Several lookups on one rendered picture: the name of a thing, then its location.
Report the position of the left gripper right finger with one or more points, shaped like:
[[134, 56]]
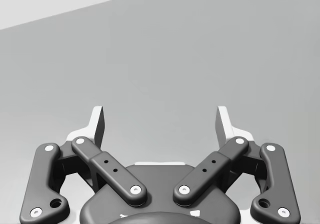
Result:
[[220, 161]]

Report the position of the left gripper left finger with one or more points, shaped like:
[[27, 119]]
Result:
[[100, 161]]

